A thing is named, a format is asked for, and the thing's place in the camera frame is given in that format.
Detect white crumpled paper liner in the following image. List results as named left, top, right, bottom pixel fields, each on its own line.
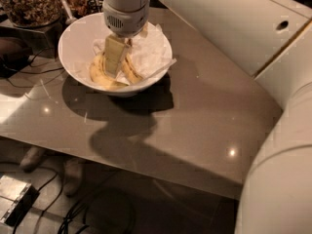
left=94, top=22, right=175, bottom=87

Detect glass jar of nuts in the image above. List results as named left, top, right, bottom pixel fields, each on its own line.
left=0, top=0, right=61, bottom=28

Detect grey slipper foot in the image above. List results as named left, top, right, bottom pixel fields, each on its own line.
left=63, top=157, right=85, bottom=197
left=19, top=146, right=45, bottom=173

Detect white ceramic bowl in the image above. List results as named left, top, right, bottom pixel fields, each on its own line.
left=58, top=13, right=176, bottom=98

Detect black floor cables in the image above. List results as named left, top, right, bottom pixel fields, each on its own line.
left=0, top=161, right=137, bottom=234

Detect white handled spoon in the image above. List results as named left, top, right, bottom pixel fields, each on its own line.
left=59, top=0, right=76, bottom=25

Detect yellow banana bunch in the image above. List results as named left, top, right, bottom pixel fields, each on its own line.
left=90, top=53, right=143, bottom=91

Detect dark tray with utensils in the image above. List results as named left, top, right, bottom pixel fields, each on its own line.
left=66, top=0, right=106, bottom=18

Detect silver metal box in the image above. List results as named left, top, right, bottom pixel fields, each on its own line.
left=0, top=175, right=32, bottom=226

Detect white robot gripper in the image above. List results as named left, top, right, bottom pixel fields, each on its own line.
left=102, top=0, right=149, bottom=78

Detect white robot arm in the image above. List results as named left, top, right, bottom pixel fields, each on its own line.
left=103, top=0, right=312, bottom=234

